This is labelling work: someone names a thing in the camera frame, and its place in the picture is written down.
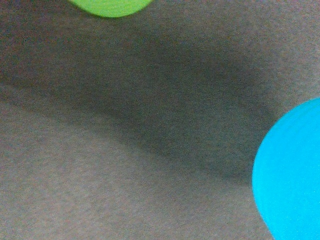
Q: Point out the blue plastic cup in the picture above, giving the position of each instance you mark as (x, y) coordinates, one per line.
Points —
(286, 175)

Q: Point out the black tablecloth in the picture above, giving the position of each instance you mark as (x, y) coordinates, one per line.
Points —
(145, 127)

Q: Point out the green plastic bowl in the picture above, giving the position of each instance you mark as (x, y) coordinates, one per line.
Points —
(111, 8)

